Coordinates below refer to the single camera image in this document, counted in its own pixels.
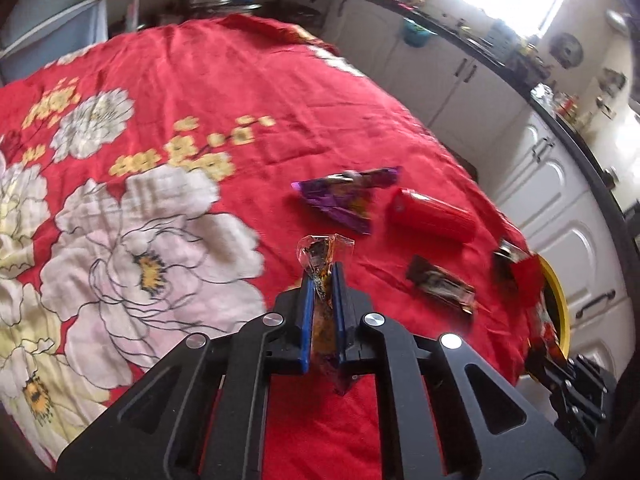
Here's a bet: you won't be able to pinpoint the yellow purple snack wrapper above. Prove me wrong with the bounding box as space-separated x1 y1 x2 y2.
296 233 357 396

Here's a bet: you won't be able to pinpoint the dark brown candy wrapper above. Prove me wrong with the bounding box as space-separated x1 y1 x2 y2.
406 255 476 316

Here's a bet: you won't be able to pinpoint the red cylindrical can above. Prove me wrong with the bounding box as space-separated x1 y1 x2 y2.
390 188 477 244

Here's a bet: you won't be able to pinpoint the yellow rimmed trash bin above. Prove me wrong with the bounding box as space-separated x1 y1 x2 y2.
534 256 570 359

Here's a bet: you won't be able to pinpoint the white kitchen base cabinets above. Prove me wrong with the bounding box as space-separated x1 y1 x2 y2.
323 0 639 374

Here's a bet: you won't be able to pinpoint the black kitchen countertop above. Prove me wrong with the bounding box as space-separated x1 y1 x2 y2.
364 0 639 268

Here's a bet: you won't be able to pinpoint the purple crumpled snack wrapper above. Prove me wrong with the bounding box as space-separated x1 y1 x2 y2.
291 166 401 235

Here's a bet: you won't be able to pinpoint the red floral tablecloth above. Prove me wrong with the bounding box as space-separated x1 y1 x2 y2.
1 16 533 469

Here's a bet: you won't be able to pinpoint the teal hanging basket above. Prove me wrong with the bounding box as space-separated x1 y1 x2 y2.
402 18 437 48

